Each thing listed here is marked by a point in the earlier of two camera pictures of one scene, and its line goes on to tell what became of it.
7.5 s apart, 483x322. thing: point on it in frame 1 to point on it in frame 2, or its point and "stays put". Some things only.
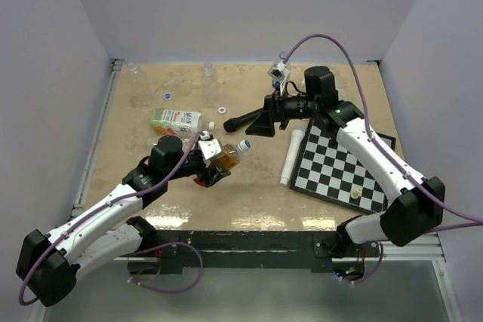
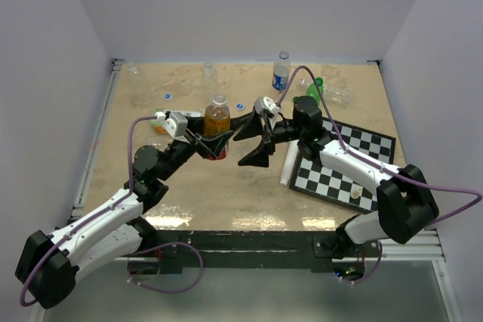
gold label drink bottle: x=229 y=157 to x=217 y=119
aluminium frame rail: x=428 y=248 stays put
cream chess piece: x=355 y=194 stays put
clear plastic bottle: x=210 y=84 stays put
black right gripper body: x=291 y=108 to x=284 y=131
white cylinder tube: x=294 y=142 stays put
